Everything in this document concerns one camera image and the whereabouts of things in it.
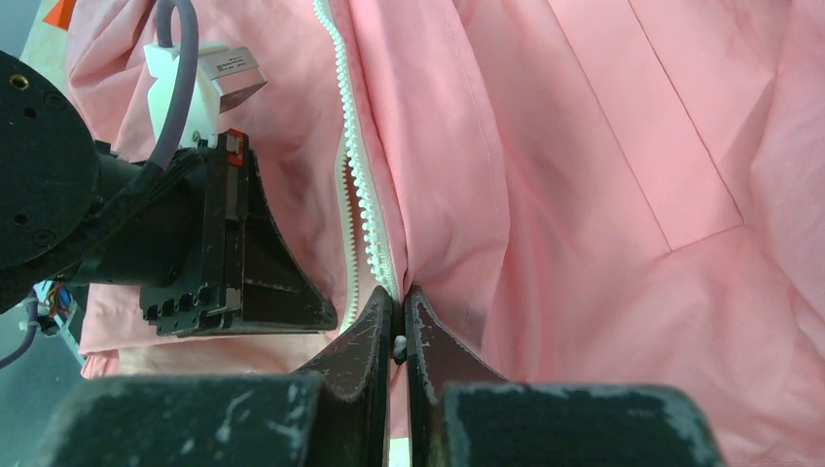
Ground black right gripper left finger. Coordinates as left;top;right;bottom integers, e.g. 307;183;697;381
32;288;394;466

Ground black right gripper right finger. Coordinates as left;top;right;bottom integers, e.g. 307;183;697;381
404;287;724;466

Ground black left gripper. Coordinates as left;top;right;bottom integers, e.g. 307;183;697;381
67;129;339;338

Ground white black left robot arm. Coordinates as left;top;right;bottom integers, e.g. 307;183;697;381
1;54;338;338

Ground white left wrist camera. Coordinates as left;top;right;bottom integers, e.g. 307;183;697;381
144;41;267;148

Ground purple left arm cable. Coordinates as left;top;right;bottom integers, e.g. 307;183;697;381
0;0;200;372

